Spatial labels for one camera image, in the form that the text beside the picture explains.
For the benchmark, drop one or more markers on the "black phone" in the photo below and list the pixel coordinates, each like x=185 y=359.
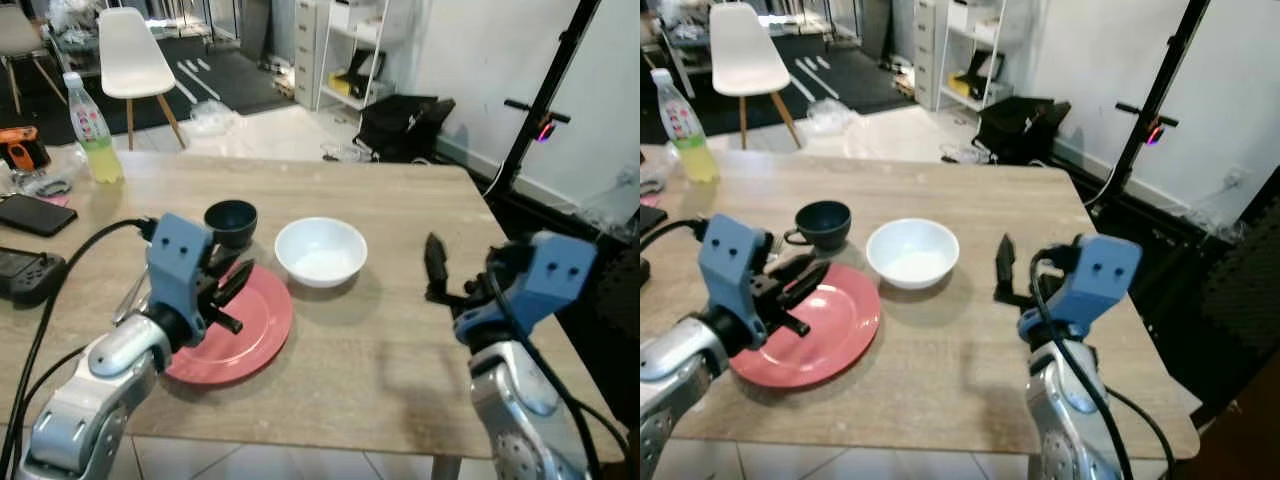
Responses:
x=652 y=220
x=35 y=214

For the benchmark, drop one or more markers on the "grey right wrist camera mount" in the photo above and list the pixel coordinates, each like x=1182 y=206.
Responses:
x=545 y=280
x=1095 y=280

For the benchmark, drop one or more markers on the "clear plastic wrap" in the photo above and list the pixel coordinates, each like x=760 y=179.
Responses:
x=50 y=183
x=652 y=175

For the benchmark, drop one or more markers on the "grey chair with wooden legs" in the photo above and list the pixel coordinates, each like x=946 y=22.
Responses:
x=20 y=35

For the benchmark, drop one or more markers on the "dark blue cup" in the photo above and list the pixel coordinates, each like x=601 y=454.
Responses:
x=232 y=225
x=825 y=225

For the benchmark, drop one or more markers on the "plastic bottle with yellow drink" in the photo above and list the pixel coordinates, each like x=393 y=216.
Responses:
x=688 y=140
x=95 y=140

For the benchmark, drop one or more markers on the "small glowing tracker device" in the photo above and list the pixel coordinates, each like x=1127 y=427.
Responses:
x=545 y=131
x=1156 y=132

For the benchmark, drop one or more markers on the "black floor mat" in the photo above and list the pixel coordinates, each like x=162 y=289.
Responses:
x=1180 y=300
x=615 y=300

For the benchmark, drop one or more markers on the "orange and black device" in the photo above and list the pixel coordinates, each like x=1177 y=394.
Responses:
x=20 y=148

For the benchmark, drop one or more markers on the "black bag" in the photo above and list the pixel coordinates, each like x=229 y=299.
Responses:
x=400 y=125
x=1020 y=125

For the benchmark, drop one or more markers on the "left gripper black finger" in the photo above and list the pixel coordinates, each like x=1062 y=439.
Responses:
x=808 y=282
x=792 y=266
x=236 y=282
x=224 y=261

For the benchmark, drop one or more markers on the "white shelf unit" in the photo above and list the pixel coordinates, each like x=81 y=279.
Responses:
x=345 y=40
x=965 y=40

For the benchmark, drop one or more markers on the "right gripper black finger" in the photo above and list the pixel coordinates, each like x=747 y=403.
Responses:
x=1006 y=265
x=437 y=265

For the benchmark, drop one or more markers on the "white chair with wooden legs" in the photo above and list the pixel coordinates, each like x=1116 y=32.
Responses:
x=748 y=55
x=135 y=60

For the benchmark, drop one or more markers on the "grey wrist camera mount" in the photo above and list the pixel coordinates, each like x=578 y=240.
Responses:
x=1095 y=280
x=730 y=260
x=175 y=255
x=545 y=280

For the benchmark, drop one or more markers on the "black tripod stand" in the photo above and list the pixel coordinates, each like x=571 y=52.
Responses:
x=550 y=80
x=1160 y=80

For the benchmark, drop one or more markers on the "clear plastic bag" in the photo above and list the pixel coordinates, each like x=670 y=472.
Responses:
x=832 y=118
x=215 y=118

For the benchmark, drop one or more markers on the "white bowl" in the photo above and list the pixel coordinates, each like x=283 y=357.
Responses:
x=913 y=253
x=321 y=252

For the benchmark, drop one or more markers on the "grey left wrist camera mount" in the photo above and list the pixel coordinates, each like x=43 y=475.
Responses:
x=730 y=260
x=175 y=255

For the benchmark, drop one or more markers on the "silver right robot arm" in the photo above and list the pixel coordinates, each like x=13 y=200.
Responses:
x=520 y=420
x=1075 y=420

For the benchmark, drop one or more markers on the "red plate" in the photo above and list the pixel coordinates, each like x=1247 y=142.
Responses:
x=250 y=330
x=840 y=330

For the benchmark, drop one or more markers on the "black game controller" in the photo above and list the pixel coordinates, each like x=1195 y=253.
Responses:
x=30 y=275

